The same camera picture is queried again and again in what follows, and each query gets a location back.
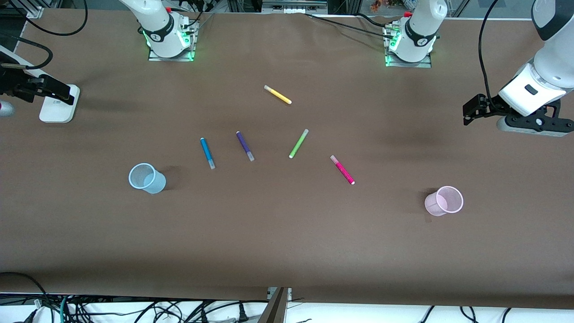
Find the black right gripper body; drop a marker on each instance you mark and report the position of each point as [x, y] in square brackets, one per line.
[22, 85]

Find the pink marker pen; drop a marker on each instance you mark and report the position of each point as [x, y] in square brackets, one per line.
[343, 170]

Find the blue marker pen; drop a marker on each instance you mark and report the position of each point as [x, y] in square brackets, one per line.
[206, 151]

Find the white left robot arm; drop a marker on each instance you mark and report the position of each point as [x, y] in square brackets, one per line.
[419, 31]

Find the white flat stand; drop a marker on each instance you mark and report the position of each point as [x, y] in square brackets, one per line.
[58, 110]

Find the translucent pink plastic cup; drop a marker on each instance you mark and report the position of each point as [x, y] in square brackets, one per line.
[432, 206]

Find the translucent blue plastic cup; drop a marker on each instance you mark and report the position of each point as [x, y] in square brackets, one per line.
[154, 184]

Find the orange decorative item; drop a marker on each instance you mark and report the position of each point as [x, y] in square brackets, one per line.
[381, 5]

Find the green marker pen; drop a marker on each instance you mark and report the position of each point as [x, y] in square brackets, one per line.
[298, 144]

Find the purple marker pen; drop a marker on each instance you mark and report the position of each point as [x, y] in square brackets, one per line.
[244, 144]

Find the yellow marker pen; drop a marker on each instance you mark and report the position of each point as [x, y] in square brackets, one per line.
[278, 94]

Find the grey metal box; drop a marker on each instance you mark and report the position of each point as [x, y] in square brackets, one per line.
[293, 5]

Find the brown table cover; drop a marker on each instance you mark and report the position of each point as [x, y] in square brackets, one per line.
[287, 233]

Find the grey metal support beam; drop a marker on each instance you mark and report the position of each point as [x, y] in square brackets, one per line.
[274, 309]

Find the black power plug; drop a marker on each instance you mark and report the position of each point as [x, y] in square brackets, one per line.
[242, 314]

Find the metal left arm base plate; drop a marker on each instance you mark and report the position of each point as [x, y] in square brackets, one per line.
[423, 64]

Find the aluminium profile frame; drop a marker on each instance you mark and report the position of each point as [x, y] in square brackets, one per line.
[27, 6]

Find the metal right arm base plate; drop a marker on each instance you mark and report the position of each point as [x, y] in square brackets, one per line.
[157, 57]

